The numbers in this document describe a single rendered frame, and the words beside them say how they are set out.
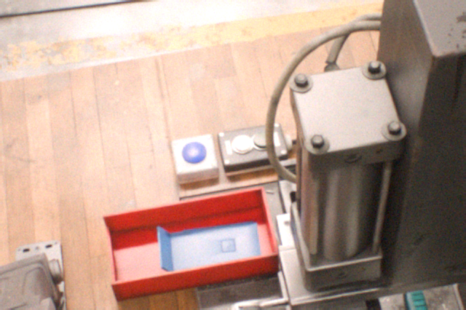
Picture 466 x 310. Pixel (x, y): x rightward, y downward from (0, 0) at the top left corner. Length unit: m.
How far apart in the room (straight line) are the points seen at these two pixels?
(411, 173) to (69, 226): 0.78
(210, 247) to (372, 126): 0.66
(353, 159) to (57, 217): 0.77
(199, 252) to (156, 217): 0.09
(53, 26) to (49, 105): 1.34
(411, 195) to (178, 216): 0.65
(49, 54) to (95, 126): 1.32
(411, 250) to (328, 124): 0.21
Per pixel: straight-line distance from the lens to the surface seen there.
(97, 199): 1.58
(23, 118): 1.70
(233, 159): 1.56
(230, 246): 1.51
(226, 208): 1.53
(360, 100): 0.91
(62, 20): 3.04
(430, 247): 1.05
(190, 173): 1.56
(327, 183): 0.95
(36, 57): 2.97
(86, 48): 2.95
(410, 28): 0.82
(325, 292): 1.17
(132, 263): 1.51
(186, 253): 1.51
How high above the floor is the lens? 2.24
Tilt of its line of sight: 57 degrees down
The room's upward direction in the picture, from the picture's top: 6 degrees counter-clockwise
